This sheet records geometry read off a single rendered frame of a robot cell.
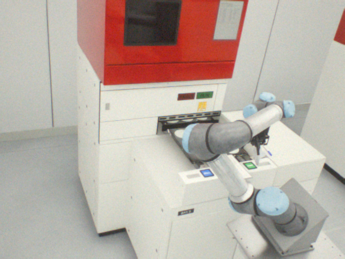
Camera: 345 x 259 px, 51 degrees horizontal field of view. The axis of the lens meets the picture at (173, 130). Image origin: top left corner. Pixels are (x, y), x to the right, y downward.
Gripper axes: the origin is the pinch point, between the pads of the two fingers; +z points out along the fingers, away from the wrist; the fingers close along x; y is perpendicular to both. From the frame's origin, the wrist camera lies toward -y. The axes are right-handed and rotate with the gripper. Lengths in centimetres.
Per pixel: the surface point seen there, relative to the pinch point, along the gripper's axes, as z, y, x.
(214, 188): 13.0, -19.5, -4.6
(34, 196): 102, -99, 119
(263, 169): 6.4, 8.4, -4.4
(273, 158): 5.9, 20.8, 2.9
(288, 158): 5.9, 28.9, 0.4
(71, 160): 102, -63, 161
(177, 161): 20.3, -23.3, 31.4
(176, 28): -51, -24, 53
